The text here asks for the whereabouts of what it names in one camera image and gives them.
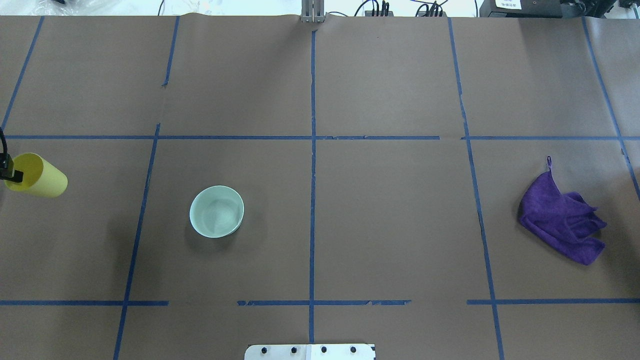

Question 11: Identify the yellow plastic cup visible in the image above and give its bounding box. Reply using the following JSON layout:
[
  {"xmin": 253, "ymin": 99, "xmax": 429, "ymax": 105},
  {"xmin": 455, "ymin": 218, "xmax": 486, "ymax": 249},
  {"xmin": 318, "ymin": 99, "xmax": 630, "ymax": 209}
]
[{"xmin": 4, "ymin": 152, "xmax": 69, "ymax": 198}]

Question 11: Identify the purple cloth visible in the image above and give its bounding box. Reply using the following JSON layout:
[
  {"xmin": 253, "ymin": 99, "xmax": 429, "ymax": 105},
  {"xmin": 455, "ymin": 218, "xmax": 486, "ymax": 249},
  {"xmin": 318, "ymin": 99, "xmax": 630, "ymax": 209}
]
[{"xmin": 518, "ymin": 156, "xmax": 608, "ymax": 266}]

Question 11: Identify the black computer box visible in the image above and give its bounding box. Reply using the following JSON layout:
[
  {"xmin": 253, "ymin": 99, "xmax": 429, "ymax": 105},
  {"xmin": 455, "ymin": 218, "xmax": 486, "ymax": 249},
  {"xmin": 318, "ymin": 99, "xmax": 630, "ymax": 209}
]
[{"xmin": 478, "ymin": 0, "xmax": 594, "ymax": 19}]

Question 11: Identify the light green bowl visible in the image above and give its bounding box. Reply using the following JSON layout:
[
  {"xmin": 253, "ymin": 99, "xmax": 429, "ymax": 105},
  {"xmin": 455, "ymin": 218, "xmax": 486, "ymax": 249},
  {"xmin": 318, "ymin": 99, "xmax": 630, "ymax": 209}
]
[{"xmin": 189, "ymin": 185, "xmax": 245, "ymax": 239}]

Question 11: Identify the white camera post with base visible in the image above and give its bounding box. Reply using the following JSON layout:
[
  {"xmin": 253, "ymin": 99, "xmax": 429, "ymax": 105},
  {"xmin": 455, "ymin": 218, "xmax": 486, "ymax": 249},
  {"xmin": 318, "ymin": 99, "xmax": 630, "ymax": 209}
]
[{"xmin": 244, "ymin": 343, "xmax": 377, "ymax": 360}]

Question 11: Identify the aluminium frame post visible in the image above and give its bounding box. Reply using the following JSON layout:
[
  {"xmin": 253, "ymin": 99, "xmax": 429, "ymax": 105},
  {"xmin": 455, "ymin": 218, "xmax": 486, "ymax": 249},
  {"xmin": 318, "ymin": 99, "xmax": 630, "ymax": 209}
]
[{"xmin": 300, "ymin": 0, "xmax": 326, "ymax": 24}]

